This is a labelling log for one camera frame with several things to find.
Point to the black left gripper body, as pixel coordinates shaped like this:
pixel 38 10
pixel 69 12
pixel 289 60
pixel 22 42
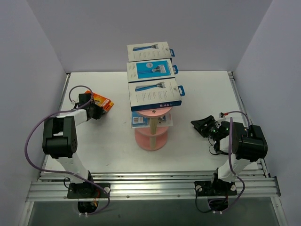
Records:
pixel 98 110

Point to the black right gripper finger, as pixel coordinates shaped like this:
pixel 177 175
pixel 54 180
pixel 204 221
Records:
pixel 203 123
pixel 203 132

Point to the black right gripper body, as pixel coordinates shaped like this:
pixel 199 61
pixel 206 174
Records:
pixel 209 127

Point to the orange Gillette box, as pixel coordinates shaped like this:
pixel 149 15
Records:
pixel 103 102

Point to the clear blister razor pack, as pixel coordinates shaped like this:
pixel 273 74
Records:
pixel 165 121

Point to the blister razor pack blue card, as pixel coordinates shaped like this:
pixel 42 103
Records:
pixel 139 121

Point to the blue Harry's razor box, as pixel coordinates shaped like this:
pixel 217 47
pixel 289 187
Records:
pixel 150 70
pixel 149 51

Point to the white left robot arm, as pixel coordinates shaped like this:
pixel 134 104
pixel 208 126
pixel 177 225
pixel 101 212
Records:
pixel 60 138

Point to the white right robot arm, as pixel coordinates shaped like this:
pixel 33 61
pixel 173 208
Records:
pixel 242 145

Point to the pink three-tier wooden shelf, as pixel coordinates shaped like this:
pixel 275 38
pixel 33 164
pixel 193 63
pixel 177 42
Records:
pixel 152 138

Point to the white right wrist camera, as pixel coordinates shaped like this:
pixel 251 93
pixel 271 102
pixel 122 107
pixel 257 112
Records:
pixel 222 117

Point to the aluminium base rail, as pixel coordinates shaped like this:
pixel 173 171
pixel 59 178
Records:
pixel 153 186

